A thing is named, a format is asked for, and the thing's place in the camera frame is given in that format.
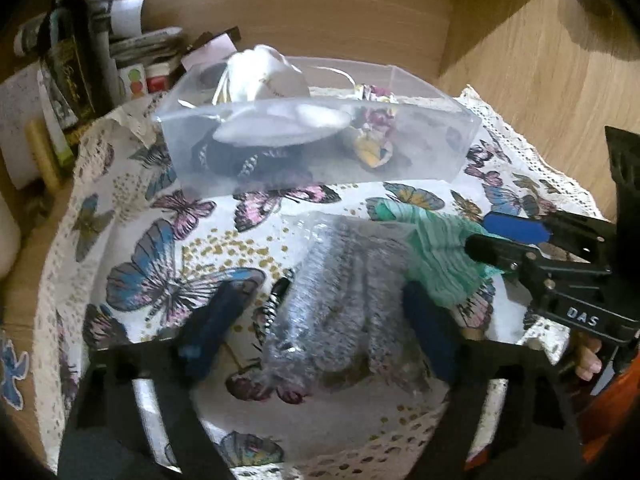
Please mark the white handwritten paper note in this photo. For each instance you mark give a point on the white handwritten paper note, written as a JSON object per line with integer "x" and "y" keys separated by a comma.
{"x": 19, "y": 103}

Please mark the stack of papers and books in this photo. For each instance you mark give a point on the stack of papers and books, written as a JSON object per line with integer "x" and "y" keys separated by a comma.
{"x": 117, "y": 37}

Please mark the floral patterned cloth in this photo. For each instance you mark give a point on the floral patterned cloth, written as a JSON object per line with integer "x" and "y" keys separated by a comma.
{"x": 369, "y": 133}

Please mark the white drawstring pouch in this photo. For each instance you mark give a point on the white drawstring pouch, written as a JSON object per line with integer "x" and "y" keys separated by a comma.
{"x": 269, "y": 103}

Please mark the butterfly print lace tablecloth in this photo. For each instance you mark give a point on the butterfly print lace tablecloth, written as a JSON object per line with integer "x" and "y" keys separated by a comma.
{"x": 133, "y": 256}

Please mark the grey knit item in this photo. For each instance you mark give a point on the grey knit item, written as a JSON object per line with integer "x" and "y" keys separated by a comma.
{"x": 341, "y": 320}

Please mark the clear plastic storage bin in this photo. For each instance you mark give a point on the clear plastic storage bin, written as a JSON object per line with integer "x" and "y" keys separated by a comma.
{"x": 432, "y": 134}

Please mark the white cylindrical roll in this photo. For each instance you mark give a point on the white cylindrical roll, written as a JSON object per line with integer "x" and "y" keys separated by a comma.
{"x": 10, "y": 239}

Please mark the dark wine bottle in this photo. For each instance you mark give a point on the dark wine bottle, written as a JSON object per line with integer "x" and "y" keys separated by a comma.
{"x": 65, "y": 44}

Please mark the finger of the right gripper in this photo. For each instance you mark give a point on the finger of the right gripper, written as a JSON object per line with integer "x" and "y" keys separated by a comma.
{"x": 503, "y": 254}
{"x": 518, "y": 229}

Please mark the person's hand on gripper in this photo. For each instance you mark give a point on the person's hand on gripper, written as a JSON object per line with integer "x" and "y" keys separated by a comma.
{"x": 587, "y": 364}

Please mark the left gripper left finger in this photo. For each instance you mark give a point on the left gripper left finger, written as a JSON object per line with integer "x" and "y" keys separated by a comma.
{"x": 104, "y": 436}

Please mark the yellow tube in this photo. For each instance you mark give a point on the yellow tube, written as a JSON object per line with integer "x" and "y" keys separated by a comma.
{"x": 39, "y": 143}

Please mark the small pink white box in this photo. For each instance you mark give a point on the small pink white box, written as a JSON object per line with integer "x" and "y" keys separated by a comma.
{"x": 214, "y": 51}

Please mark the green knit cloth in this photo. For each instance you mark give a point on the green knit cloth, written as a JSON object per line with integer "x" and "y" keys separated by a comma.
{"x": 442, "y": 265}

